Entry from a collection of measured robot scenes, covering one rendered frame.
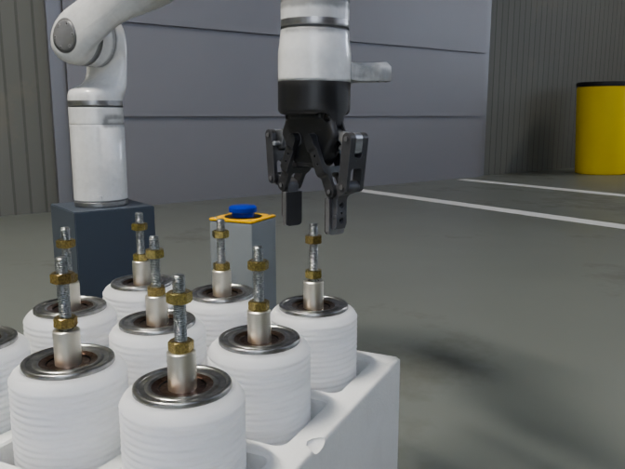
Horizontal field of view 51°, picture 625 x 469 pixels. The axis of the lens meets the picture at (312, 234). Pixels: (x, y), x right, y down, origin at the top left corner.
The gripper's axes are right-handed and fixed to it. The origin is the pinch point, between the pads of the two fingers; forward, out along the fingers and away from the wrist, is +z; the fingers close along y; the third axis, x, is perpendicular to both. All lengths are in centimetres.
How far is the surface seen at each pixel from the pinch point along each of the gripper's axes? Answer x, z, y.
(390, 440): 7.1, 25.8, 5.8
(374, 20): 262, -68, -244
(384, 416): 5.1, 21.9, 6.7
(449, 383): 43, 35, -12
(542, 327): 83, 35, -18
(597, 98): 449, -25, -187
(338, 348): -0.7, 13.1, 5.1
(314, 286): -0.7, 7.2, 1.2
